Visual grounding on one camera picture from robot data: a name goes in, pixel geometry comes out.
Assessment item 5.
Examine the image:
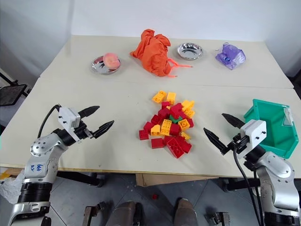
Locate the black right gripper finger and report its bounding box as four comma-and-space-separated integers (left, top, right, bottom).
203, 127, 229, 155
222, 113, 246, 129

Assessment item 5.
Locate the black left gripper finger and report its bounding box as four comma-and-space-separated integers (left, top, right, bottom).
79, 105, 101, 119
92, 120, 115, 138

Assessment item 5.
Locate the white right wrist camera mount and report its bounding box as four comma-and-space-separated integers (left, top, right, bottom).
239, 119, 268, 154

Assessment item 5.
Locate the purple plastic bag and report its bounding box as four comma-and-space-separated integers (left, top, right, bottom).
215, 42, 246, 71

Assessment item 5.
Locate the green plastic bin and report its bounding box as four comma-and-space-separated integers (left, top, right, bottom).
243, 98, 298, 160

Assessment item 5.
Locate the pink peach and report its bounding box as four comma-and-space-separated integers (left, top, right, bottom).
103, 52, 121, 70

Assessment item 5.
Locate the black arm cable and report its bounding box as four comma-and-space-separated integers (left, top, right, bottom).
232, 141, 265, 226
37, 104, 62, 138

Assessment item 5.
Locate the dark rounded shape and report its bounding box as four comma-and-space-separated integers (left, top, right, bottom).
174, 197, 198, 226
109, 200, 143, 226

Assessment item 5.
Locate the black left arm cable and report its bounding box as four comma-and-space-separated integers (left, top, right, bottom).
37, 104, 62, 138

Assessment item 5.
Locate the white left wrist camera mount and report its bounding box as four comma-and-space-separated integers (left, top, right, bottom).
58, 107, 82, 143

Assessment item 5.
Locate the white crumpled plastic wrap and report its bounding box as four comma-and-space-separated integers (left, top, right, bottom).
0, 169, 25, 204

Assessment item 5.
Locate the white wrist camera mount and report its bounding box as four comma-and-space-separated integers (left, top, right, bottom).
239, 119, 268, 154
58, 107, 82, 143

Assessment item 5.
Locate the black table frame bar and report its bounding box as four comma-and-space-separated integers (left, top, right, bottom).
55, 171, 104, 188
222, 178, 261, 193

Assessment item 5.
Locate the metal caster bracket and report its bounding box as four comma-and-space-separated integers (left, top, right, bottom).
206, 211, 230, 226
84, 202, 107, 226

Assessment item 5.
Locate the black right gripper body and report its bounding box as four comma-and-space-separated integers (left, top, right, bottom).
226, 133, 247, 155

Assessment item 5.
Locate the black mesh stand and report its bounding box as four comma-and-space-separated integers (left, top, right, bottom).
0, 70, 32, 107

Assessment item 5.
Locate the clear bin label holder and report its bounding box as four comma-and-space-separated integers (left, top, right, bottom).
282, 107, 294, 127

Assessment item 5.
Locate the orange drawstring cloth bag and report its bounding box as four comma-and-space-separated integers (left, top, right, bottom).
129, 28, 194, 78

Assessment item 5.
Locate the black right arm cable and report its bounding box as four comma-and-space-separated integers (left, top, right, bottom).
232, 141, 265, 226

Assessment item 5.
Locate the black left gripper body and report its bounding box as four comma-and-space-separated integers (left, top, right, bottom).
74, 121, 95, 142

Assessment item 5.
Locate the brown cardboard sheet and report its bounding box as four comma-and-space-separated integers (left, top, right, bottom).
135, 173, 214, 188

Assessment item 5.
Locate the steel bowl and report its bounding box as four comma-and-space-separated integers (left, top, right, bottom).
90, 56, 122, 75
176, 42, 204, 60

